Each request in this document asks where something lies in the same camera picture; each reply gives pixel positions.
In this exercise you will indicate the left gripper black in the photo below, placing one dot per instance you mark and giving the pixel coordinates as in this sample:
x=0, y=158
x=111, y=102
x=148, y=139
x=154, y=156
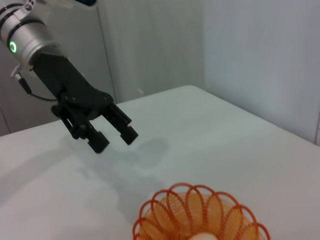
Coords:
x=67, y=82

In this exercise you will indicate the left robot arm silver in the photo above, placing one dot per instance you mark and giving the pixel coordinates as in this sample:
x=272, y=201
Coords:
x=27, y=37

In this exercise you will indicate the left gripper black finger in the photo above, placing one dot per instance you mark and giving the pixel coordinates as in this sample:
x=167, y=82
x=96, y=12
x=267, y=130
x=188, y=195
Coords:
x=128, y=135

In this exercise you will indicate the pale round bread bun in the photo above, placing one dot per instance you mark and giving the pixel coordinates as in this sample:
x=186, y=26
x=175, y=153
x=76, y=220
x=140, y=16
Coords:
x=203, y=237

